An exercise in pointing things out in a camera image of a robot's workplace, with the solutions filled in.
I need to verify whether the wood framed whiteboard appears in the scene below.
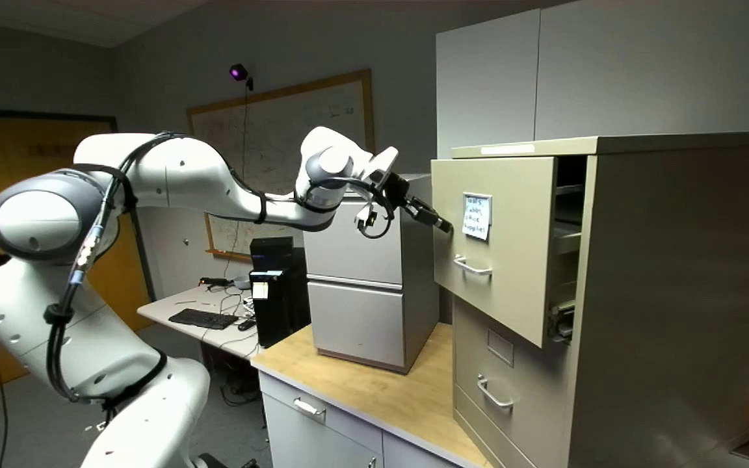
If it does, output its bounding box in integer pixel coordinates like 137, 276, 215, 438
184, 68, 376, 265

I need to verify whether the black keyboard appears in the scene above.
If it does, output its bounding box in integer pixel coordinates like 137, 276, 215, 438
166, 306, 241, 334

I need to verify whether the beige metal filing cabinet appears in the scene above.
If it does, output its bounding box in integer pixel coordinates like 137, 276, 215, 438
450, 131, 749, 468

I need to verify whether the beige unlabelled filing drawer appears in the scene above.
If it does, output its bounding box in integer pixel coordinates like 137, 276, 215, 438
450, 296, 579, 468

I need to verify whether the small black desk device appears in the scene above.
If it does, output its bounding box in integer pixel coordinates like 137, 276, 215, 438
198, 272, 251, 293

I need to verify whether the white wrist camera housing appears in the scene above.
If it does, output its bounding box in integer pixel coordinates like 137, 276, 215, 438
355, 144, 400, 183

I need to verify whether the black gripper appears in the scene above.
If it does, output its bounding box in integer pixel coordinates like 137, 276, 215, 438
380, 168, 452, 236

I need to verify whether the black computer tower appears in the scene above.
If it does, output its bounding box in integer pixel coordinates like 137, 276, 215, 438
248, 235, 311, 348

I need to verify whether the gray metal lateral cabinet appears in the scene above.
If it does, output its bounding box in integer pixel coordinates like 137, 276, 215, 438
302, 171, 441, 378

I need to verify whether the tall white storage cabinet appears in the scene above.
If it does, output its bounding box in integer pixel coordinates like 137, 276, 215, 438
434, 0, 749, 161

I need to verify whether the beige labelled filing drawer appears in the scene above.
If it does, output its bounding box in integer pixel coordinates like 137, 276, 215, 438
428, 154, 590, 352

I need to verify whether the white office desk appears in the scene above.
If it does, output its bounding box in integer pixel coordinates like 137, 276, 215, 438
134, 283, 264, 362

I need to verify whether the camera with purple light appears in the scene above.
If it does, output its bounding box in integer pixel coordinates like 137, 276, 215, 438
225, 59, 257, 93

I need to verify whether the white base drawer cabinet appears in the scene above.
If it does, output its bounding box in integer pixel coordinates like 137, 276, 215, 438
255, 366, 460, 468

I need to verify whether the white paper drawer label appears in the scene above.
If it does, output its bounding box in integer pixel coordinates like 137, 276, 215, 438
460, 191, 497, 244

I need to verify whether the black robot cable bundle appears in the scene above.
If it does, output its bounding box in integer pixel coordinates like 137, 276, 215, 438
41, 127, 176, 413

